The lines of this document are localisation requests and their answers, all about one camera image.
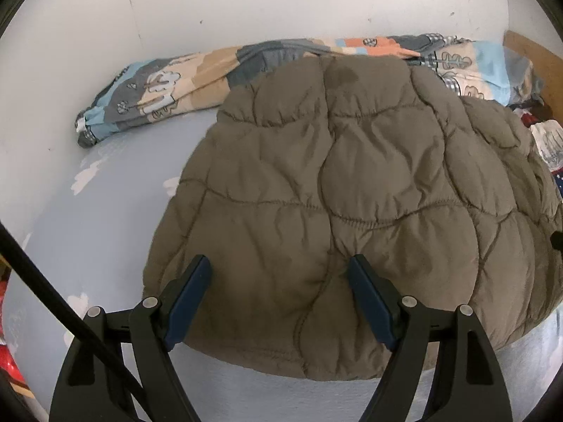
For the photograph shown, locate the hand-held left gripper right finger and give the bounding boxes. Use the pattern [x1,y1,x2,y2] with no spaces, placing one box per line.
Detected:
[347,254,513,422]

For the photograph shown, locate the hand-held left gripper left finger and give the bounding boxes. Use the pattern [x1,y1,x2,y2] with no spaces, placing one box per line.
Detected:
[49,254,212,422]

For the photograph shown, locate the olive quilted puffer jacket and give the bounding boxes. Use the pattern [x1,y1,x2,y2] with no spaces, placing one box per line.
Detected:
[141,55,563,382]

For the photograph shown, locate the pile of assorted clothes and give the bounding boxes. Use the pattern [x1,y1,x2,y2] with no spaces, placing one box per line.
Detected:
[508,92,563,203]

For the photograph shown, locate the light blue cloud bedsheet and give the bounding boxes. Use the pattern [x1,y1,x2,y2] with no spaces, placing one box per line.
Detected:
[0,110,559,422]

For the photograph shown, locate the red object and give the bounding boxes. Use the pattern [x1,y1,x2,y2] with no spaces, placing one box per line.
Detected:
[0,268,23,388]

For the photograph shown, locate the patterned rolled quilt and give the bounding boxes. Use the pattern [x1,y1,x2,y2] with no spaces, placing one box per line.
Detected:
[74,33,544,149]

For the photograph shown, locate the black cable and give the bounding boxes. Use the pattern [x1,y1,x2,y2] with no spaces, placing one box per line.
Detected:
[0,224,146,422]

